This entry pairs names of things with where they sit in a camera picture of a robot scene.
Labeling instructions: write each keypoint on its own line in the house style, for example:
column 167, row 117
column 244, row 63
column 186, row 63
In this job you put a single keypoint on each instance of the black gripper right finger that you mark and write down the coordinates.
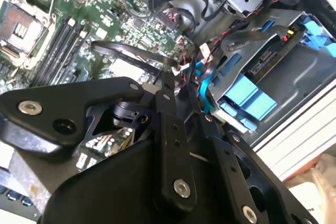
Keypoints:
column 232, row 187

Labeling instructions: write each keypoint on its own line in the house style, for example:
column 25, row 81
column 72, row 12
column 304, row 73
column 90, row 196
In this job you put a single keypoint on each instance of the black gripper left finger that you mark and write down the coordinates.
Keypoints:
column 78, row 95

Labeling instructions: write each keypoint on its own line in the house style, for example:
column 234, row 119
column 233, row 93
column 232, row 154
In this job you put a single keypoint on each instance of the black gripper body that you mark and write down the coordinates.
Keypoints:
column 110, row 190

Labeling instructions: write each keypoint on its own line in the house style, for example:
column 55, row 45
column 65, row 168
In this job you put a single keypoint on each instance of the hard disk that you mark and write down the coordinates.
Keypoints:
column 265, row 60

